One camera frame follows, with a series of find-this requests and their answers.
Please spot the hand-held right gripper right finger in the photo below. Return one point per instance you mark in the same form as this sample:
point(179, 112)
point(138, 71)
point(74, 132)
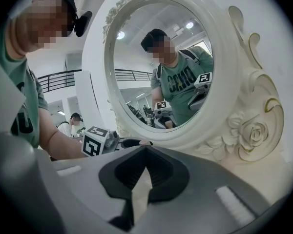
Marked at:
point(200, 179)

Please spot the person's head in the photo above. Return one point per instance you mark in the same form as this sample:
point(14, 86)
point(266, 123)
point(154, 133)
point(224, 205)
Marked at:
point(46, 21)

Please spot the person in green shirt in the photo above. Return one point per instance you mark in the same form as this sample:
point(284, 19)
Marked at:
point(9, 82)

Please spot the oval mirror cream frame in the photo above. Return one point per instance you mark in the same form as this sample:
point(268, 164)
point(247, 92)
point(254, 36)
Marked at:
point(219, 45)

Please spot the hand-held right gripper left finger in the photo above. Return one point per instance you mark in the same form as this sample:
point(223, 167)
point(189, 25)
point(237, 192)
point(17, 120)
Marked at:
point(92, 179)

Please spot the cream carved dressing table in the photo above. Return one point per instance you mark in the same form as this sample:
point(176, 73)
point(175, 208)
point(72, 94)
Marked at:
point(256, 177)

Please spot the black head-worn camera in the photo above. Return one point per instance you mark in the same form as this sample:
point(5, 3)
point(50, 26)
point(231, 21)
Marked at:
point(84, 23)

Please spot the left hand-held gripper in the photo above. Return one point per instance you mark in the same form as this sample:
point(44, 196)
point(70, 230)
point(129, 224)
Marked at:
point(95, 142)

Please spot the person's left forearm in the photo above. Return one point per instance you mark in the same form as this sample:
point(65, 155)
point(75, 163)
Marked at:
point(63, 142)

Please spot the black metal railing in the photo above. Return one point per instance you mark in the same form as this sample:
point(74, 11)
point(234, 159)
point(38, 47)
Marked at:
point(56, 80)

